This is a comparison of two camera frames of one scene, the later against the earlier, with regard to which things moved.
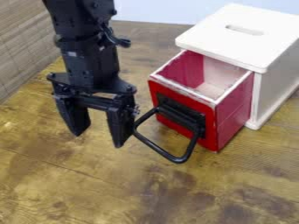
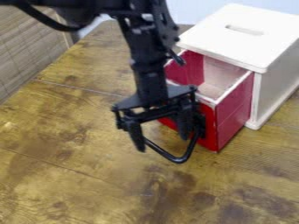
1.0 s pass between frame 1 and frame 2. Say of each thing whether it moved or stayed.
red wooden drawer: stayed
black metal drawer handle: stayed
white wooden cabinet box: stayed
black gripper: moved
